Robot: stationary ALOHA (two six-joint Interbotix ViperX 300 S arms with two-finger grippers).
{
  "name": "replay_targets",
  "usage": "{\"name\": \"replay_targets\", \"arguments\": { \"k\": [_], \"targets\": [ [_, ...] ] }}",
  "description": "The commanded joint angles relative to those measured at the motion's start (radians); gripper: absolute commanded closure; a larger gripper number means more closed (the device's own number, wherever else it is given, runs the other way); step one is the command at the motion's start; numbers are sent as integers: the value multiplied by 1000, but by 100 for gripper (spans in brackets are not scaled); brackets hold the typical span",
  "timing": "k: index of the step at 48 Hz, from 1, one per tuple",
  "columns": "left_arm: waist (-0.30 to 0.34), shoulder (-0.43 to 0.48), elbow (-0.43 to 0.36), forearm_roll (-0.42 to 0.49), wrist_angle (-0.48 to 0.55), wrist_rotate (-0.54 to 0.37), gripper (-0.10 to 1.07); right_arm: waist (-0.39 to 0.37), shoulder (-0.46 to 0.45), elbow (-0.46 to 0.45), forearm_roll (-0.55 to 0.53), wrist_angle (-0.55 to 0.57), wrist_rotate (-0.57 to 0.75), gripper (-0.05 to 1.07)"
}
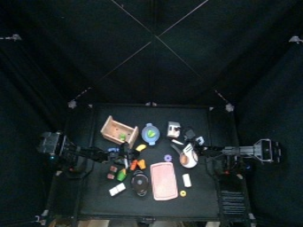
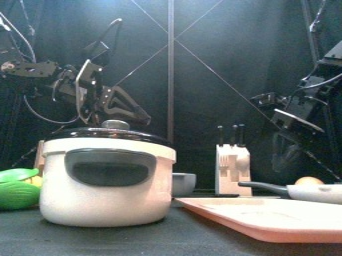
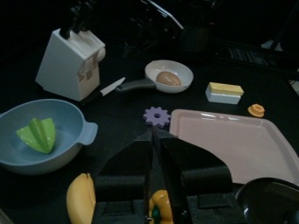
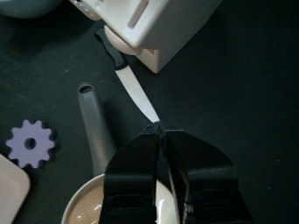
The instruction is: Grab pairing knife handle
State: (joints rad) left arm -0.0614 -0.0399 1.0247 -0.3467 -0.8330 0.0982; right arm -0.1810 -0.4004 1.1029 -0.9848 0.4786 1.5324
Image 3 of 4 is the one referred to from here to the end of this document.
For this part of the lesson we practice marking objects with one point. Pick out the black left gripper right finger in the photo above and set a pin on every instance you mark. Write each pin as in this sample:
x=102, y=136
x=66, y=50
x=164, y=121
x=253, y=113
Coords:
x=194, y=172

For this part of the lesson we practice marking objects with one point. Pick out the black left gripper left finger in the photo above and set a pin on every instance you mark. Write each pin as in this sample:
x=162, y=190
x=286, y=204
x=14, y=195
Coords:
x=125, y=172

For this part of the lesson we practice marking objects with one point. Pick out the white-bladed paring knife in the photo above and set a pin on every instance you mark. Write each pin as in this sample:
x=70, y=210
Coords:
x=102, y=91

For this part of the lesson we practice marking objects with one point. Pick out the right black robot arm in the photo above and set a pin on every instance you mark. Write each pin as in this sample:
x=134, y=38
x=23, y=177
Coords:
x=156, y=26

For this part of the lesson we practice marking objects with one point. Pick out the white knife block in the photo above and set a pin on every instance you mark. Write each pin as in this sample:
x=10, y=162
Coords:
x=70, y=68

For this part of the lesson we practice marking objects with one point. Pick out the yellow toy bell pepper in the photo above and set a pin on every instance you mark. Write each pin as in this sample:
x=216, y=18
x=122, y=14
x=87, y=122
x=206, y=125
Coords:
x=164, y=204

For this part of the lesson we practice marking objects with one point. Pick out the yellow toy banana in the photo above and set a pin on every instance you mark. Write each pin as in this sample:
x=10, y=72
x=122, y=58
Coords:
x=81, y=199

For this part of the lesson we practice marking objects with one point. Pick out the pink rectangular tray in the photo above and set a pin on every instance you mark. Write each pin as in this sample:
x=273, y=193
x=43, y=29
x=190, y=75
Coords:
x=238, y=143

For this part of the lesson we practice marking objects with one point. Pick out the purple toy gear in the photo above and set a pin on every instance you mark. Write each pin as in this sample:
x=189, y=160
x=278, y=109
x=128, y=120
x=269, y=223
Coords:
x=157, y=116

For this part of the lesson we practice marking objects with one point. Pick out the black round pan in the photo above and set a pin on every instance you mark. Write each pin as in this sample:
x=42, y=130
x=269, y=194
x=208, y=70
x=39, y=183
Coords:
x=270, y=202

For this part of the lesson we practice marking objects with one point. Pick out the green toy leaf vegetable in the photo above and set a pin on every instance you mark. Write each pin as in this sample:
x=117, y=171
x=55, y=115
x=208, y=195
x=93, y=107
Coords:
x=38, y=134

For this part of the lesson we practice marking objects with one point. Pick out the small orange toy cap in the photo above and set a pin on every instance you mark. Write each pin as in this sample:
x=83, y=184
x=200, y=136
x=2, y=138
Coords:
x=257, y=110

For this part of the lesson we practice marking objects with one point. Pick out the yellow and white butter block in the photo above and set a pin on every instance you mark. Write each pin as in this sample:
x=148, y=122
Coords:
x=225, y=93

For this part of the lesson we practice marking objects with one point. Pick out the brown toy egg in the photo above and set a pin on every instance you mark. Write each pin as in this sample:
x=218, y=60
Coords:
x=169, y=78

